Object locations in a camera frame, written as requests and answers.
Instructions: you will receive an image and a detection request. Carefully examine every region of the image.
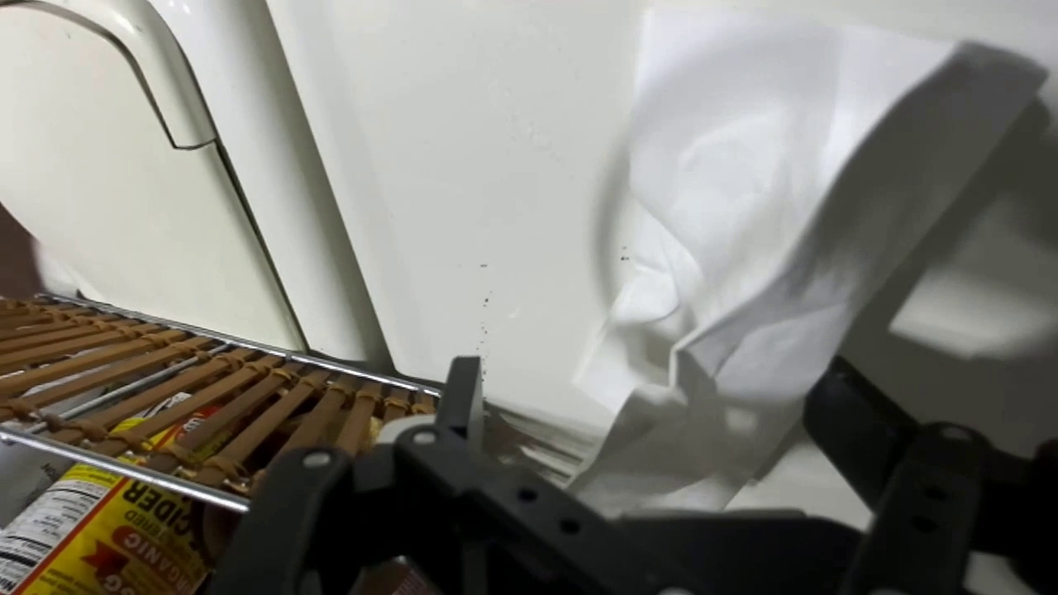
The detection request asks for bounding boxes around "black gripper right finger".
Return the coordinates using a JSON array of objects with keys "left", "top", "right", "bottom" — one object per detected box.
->
[{"left": 613, "top": 357, "right": 1058, "bottom": 595}]

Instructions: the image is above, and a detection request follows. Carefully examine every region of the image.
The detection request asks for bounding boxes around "white washing machine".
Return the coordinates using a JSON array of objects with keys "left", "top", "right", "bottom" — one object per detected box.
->
[{"left": 0, "top": 0, "right": 1058, "bottom": 595}]

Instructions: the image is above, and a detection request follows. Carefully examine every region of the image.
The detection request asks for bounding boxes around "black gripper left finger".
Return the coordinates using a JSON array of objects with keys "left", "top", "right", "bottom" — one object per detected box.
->
[{"left": 208, "top": 352, "right": 622, "bottom": 595}]

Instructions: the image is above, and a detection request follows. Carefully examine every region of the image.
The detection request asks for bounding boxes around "Bragg vinegar bottle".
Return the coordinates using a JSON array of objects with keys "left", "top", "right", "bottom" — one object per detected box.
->
[{"left": 0, "top": 459, "right": 218, "bottom": 595}]

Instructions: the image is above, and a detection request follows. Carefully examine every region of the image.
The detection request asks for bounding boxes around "wicker basket with wire frame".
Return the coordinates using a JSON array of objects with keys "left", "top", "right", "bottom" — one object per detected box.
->
[{"left": 0, "top": 292, "right": 443, "bottom": 522}]

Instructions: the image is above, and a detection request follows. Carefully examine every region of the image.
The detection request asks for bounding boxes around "white paper towel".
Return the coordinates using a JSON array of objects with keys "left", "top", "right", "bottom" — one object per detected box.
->
[{"left": 566, "top": 9, "right": 1052, "bottom": 522}]

